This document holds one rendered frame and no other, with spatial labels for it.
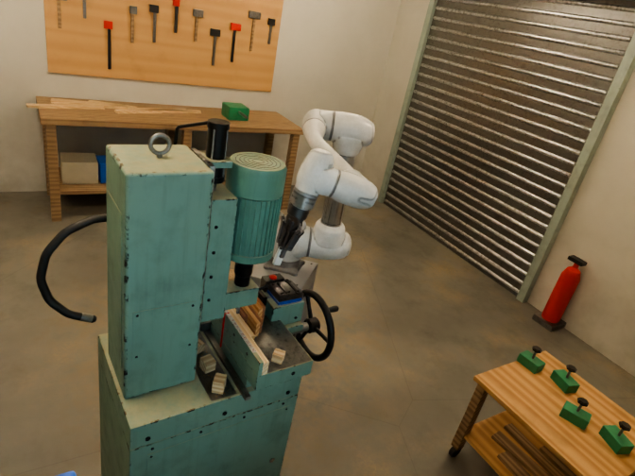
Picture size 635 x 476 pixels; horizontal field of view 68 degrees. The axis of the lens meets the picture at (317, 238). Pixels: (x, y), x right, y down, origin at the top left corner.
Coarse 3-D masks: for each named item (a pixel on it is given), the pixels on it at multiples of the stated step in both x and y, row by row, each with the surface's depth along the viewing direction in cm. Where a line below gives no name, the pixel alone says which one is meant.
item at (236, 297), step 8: (232, 280) 160; (232, 288) 156; (240, 288) 157; (248, 288) 158; (256, 288) 159; (232, 296) 155; (240, 296) 157; (248, 296) 159; (256, 296) 161; (232, 304) 157; (240, 304) 159; (248, 304) 161
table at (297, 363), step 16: (224, 336) 165; (256, 336) 163; (272, 336) 165; (288, 336) 166; (240, 352) 155; (272, 352) 157; (288, 352) 159; (304, 352) 160; (272, 368) 151; (288, 368) 153; (304, 368) 157; (256, 384) 148; (272, 384) 152
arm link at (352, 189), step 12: (312, 120) 200; (312, 132) 192; (324, 132) 202; (312, 144) 189; (324, 144) 186; (336, 156) 182; (336, 168) 180; (348, 168) 176; (348, 180) 162; (360, 180) 163; (336, 192) 162; (348, 192) 162; (360, 192) 162; (372, 192) 164; (348, 204) 166; (360, 204) 165; (372, 204) 167
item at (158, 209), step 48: (144, 144) 130; (144, 192) 114; (192, 192) 121; (144, 240) 120; (192, 240) 128; (144, 288) 127; (192, 288) 135; (144, 336) 134; (192, 336) 144; (144, 384) 143
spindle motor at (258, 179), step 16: (240, 160) 138; (256, 160) 141; (272, 160) 144; (240, 176) 134; (256, 176) 133; (272, 176) 135; (240, 192) 136; (256, 192) 135; (272, 192) 138; (240, 208) 138; (256, 208) 138; (272, 208) 141; (240, 224) 141; (256, 224) 141; (272, 224) 145; (240, 240) 142; (256, 240) 143; (272, 240) 148; (240, 256) 145; (256, 256) 146
